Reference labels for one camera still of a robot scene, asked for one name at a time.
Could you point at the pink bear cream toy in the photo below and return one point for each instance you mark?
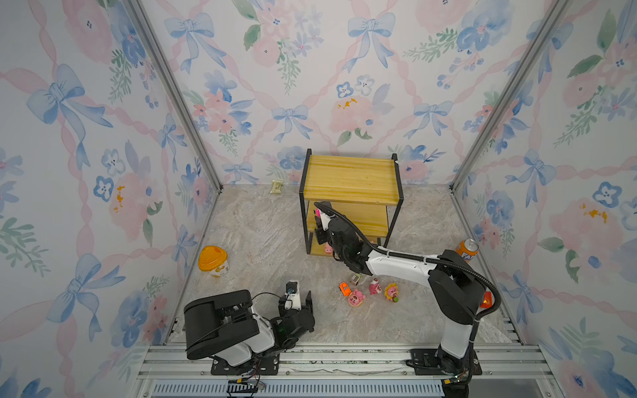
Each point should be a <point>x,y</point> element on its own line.
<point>375,287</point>

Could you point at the pink bear sunflower toy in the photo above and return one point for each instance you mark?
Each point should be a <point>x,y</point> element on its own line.
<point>391,293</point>

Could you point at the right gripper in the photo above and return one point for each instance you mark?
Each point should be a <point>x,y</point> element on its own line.
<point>320,233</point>

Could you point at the orange soda can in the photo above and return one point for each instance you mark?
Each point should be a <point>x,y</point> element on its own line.
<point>467,249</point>

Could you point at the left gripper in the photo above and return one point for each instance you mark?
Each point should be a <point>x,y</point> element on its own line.
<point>308,305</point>

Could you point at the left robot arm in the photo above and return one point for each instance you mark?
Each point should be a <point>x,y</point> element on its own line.
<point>228,327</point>

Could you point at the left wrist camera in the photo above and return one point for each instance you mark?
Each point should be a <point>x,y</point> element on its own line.
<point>292,295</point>

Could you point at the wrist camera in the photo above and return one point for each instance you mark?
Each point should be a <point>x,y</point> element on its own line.
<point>292,295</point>
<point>325,220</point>

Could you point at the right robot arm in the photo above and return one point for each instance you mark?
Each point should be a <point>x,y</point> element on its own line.
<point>458,289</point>

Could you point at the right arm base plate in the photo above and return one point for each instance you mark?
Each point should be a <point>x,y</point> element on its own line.
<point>436,362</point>

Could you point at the pink bear donut toy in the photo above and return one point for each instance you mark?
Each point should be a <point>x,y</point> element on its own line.
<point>356,298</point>

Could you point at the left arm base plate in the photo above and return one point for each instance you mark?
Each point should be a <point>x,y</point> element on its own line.
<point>244,365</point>

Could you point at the small green packet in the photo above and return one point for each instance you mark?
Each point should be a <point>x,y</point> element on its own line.
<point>276,187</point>

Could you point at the red small object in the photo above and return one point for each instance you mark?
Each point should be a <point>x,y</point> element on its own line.
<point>488,300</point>

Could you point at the green box toy truck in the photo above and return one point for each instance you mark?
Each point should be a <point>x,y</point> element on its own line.
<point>355,279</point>

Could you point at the orange lid plastic jar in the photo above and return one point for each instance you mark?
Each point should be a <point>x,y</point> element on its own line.
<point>214,261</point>

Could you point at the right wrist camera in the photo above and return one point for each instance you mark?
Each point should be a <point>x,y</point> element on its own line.
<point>325,220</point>

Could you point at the orange toy truck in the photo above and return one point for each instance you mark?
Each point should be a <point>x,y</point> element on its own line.
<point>345,289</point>

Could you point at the wooden three-tier shelf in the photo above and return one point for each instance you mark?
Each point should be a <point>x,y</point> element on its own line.
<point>367,191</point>

